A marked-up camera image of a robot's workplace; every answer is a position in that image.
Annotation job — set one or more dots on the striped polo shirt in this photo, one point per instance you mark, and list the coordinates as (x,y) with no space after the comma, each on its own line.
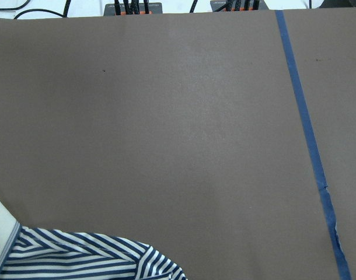
(36,253)

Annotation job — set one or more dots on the orange black connector strip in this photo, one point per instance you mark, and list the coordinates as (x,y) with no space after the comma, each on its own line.
(121,8)

